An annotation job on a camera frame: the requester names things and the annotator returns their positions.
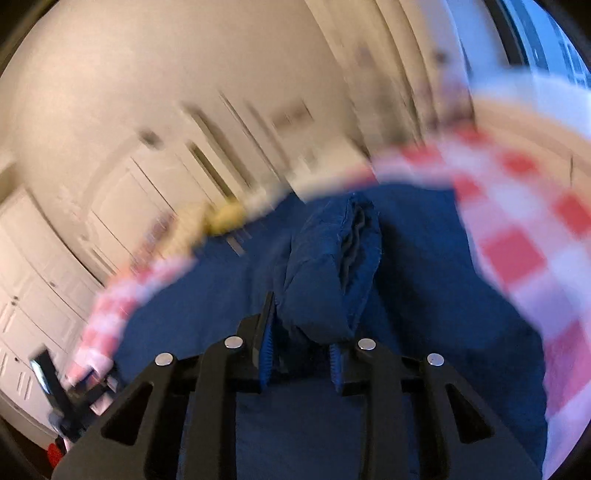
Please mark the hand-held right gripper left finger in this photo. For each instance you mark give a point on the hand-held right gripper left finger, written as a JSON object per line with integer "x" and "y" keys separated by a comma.
{"x": 265, "y": 357}

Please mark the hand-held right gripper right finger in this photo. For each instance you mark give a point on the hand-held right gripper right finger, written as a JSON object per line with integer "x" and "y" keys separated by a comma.
{"x": 335, "y": 369}

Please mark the blue padded coat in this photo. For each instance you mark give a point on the blue padded coat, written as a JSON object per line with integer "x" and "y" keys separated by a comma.
{"x": 323, "y": 258}

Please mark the white wardrobe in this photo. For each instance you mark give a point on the white wardrobe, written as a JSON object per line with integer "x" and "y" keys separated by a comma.
{"x": 41, "y": 286}

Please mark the yellow flower quilt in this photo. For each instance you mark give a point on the yellow flower quilt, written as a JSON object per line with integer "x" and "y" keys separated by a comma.
{"x": 226, "y": 219}

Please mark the red white checked bed sheet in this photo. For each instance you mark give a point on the red white checked bed sheet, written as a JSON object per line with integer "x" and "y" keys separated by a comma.
{"x": 508, "y": 217}

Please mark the window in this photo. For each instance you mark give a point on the window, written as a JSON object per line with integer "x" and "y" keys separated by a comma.
{"x": 545, "y": 41}

